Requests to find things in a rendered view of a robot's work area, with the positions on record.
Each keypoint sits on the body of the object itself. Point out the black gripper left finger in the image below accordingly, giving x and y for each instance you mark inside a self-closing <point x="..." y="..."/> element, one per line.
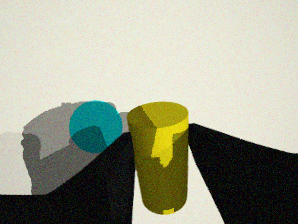
<point x="101" y="193"/>

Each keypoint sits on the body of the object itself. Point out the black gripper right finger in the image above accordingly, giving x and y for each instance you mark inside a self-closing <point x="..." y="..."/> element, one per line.
<point x="250" y="184"/>

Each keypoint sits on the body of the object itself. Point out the cyan circle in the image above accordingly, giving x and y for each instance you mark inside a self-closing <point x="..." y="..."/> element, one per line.
<point x="94" y="126"/>

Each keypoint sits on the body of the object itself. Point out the yellow tall cylinder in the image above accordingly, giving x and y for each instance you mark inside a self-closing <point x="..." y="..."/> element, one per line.
<point x="161" y="156"/>

